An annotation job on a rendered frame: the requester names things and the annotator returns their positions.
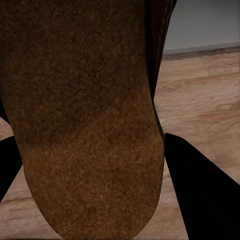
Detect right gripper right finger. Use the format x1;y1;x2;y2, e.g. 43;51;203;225
165;133;240;240

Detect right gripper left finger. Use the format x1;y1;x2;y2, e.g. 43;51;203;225
0;136;23;203

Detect sandal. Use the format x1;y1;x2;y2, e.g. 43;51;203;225
0;0;177;240

